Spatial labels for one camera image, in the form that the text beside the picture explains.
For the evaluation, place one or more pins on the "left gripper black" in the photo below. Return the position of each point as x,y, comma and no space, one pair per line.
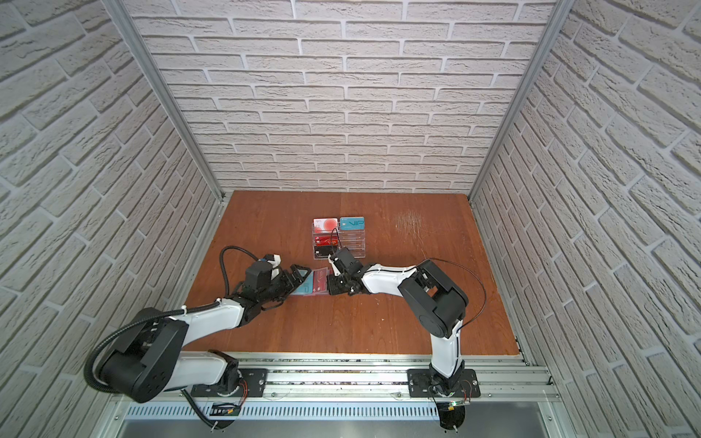
287,275

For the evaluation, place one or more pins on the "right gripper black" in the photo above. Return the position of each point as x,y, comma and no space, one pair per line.
333,287

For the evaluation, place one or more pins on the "red leather card wallet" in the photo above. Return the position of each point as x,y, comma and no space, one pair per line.
320,282

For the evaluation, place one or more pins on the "clear acrylic card display stand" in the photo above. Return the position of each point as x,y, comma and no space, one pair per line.
355,241

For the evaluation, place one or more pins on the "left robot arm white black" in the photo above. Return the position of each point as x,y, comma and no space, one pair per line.
147,356

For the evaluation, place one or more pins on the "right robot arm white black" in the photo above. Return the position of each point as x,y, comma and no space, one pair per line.
438,303

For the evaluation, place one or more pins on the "black VIP card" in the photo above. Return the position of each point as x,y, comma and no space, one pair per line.
324,251

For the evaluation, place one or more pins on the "red VIP card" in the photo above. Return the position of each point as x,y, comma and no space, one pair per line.
325,240

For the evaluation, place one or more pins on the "white red circle card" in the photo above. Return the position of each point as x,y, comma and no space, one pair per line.
324,225

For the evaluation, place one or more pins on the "teal VIP card in stand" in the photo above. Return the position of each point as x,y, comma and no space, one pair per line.
355,223

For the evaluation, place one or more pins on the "small circuit board left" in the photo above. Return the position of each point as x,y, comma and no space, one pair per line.
225,410

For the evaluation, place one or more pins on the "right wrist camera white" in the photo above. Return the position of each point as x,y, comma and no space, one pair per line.
334,269

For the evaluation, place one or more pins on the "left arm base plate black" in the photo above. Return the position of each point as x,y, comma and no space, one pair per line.
250,380

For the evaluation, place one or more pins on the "aluminium mounting rail frame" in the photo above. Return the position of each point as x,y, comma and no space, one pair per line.
347,395

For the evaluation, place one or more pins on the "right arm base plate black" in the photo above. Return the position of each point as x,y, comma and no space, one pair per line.
428,383

